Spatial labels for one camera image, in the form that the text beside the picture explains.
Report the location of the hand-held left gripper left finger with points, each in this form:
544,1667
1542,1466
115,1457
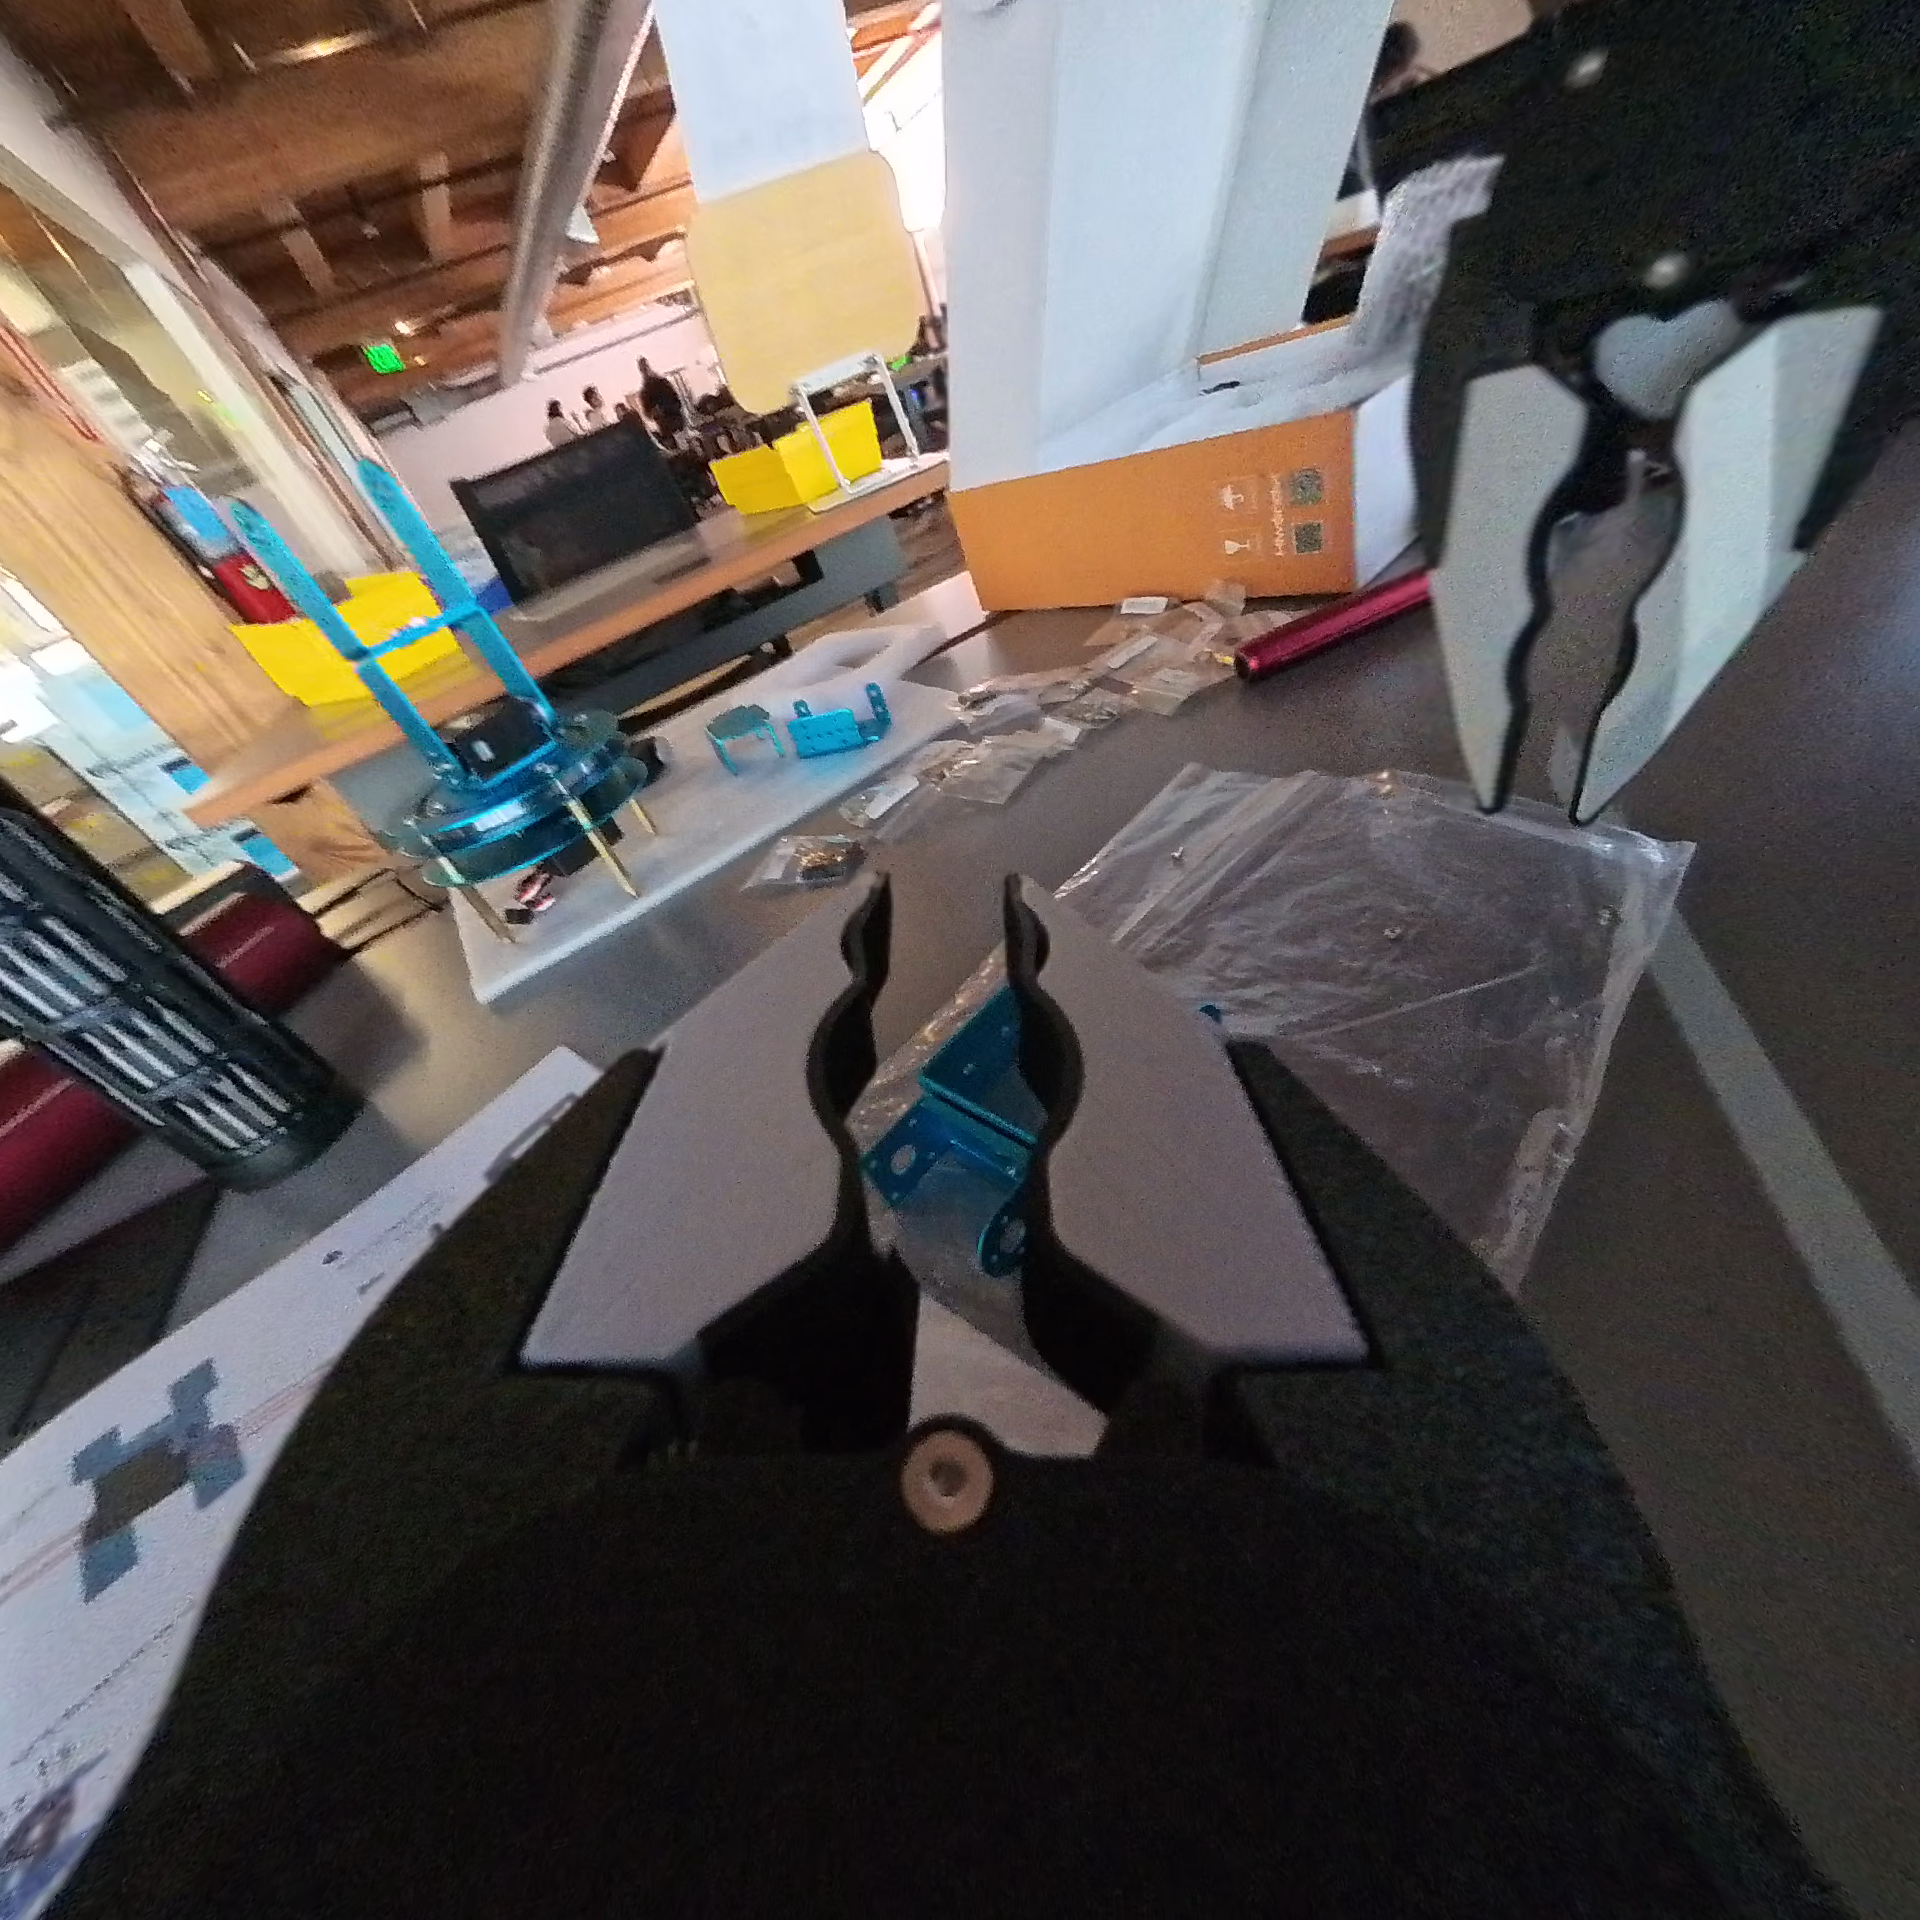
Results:
704,1141

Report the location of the dark red metal tube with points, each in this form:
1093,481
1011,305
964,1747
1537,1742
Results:
1335,621

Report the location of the printed instruction manual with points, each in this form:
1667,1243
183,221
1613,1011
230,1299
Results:
224,1320

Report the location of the blue perforated flat bracket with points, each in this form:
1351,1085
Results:
837,726

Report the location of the white foam wrap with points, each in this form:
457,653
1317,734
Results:
1424,240

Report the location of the blue toy robot arm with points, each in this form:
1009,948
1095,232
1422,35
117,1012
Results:
495,780

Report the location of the yellow plastic bin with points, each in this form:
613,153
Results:
339,645
797,465

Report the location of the grey ceiling pipe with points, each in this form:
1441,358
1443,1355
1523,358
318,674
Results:
564,164

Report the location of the white foam board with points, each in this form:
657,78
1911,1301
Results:
676,885

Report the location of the scattered small parts bags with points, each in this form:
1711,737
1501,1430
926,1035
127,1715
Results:
1051,705

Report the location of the black laptop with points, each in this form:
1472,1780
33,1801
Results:
579,509

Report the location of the white metal frame stand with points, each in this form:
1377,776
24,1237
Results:
897,405

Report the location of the teal curved bracket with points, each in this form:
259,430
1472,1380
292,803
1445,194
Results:
744,734

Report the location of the black ribbed cylinder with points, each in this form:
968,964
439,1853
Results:
150,990

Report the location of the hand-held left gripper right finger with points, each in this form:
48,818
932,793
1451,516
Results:
1185,1170

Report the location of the wooden table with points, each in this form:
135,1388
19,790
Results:
751,546

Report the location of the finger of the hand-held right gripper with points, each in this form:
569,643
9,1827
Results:
1724,555
1501,540

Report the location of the white pillar with yellow padding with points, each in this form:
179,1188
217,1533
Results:
797,270

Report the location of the blue metal U bracket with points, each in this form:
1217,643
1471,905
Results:
960,1102

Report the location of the orange and white cardboard box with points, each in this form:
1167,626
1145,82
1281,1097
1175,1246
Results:
1141,509

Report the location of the clear plastic bag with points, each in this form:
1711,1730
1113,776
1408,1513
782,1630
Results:
1349,931

